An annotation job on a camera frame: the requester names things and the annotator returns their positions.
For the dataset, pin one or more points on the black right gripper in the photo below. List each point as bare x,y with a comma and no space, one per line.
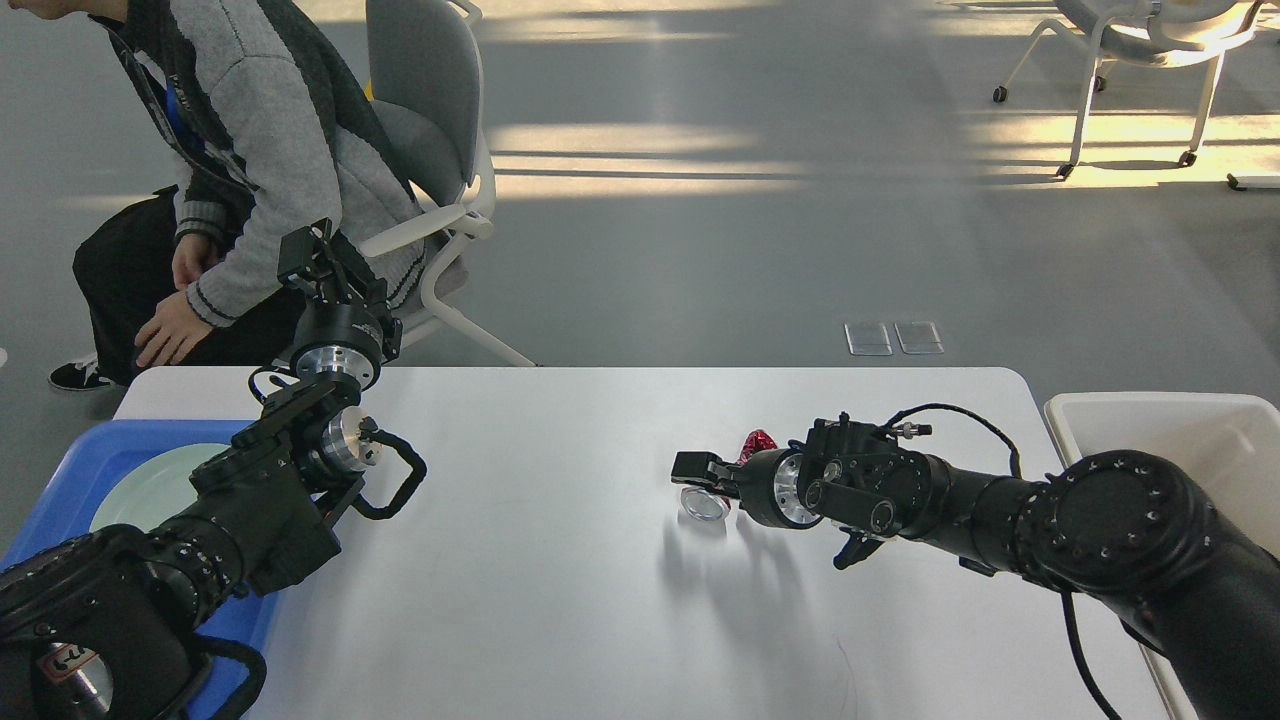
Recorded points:
767,485

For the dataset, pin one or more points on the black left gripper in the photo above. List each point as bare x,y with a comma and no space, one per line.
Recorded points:
334,336

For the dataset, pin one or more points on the crushed red soda can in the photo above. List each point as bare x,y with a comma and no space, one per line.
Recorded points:
702,506

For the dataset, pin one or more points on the light green plate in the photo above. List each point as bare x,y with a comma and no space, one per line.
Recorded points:
156,490

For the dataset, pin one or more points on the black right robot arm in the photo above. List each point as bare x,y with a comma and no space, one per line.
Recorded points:
1127,528

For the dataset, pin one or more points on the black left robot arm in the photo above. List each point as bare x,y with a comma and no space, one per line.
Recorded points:
108,625

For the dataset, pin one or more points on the person right hand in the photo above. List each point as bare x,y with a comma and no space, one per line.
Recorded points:
194,254

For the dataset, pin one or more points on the person left hand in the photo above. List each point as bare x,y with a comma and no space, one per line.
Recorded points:
171,334

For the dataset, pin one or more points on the left floor outlet plate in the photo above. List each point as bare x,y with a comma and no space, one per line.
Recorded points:
868,339

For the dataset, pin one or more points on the floor outlet plate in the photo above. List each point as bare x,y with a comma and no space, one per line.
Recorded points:
868,339
919,338

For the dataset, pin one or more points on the person in grey jacket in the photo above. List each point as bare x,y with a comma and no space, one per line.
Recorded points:
272,133

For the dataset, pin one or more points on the white chair left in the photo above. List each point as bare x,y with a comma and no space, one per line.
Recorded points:
427,88

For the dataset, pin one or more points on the white chair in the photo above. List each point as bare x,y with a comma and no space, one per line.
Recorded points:
1148,34
427,88

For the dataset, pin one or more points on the right floor outlet plate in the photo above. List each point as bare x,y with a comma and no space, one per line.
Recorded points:
919,338

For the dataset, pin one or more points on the blue plastic tray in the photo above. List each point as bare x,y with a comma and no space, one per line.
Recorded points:
93,466

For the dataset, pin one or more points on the white plastic bin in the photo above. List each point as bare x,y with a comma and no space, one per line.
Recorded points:
1228,444

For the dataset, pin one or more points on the white chair top right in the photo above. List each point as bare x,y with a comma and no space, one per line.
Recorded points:
1148,34

